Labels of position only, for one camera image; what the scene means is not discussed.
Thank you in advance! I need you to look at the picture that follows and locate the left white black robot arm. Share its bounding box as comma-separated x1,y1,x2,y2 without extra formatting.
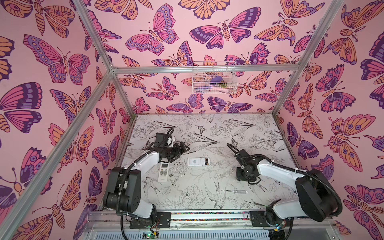
103,129,190,220

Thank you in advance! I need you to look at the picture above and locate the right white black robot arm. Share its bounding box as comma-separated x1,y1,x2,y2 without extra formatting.
233,148,343,224

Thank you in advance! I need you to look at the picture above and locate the white remote with display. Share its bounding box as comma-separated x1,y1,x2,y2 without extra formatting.
187,157,211,167

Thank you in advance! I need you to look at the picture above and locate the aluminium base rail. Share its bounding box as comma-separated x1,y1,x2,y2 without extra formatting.
84,209,343,240

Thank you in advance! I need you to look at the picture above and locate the white wire basket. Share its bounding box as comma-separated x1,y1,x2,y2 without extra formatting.
191,62,238,95

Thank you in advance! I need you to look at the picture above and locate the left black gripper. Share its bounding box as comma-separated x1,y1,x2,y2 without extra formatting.
162,141,190,162

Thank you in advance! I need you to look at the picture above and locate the clear handle screwdriver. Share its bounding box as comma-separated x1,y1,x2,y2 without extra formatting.
222,190,248,195

